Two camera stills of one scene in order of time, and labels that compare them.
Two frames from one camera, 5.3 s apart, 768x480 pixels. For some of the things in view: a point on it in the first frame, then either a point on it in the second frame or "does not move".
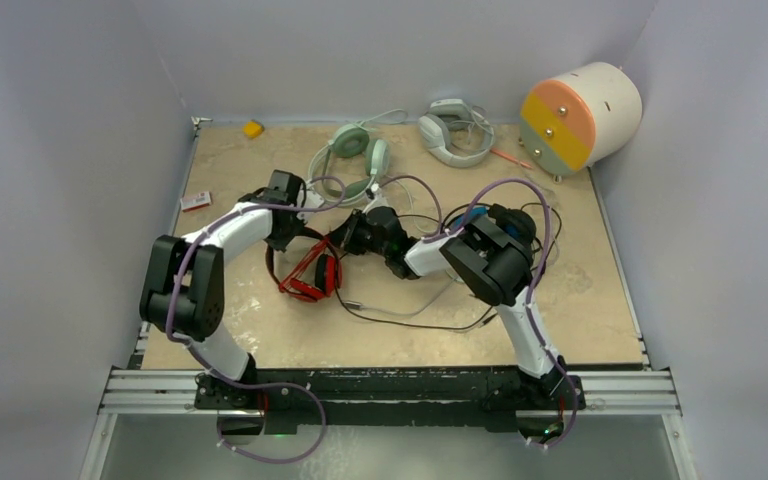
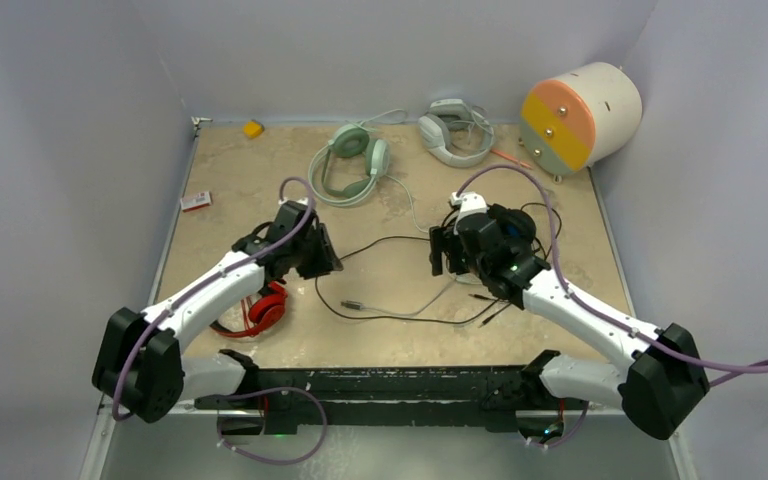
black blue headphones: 515,223 does not move
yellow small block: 253,129 does not move
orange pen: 511,158 does not move
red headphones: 317,277 to 266,312
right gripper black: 345,235 to 444,236
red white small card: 195,201 does not move
